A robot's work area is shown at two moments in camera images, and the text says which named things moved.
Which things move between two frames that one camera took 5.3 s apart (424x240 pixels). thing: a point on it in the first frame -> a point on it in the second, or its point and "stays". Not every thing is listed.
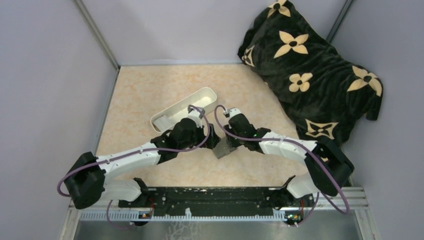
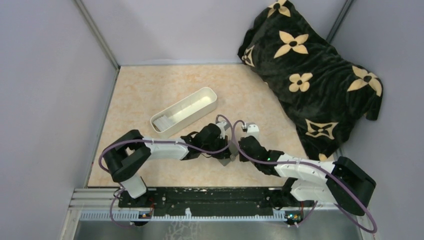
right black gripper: (232, 143) -> (242, 158)
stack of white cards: (163, 123) stays
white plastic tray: (205, 98) stays
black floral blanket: (327, 91) stays
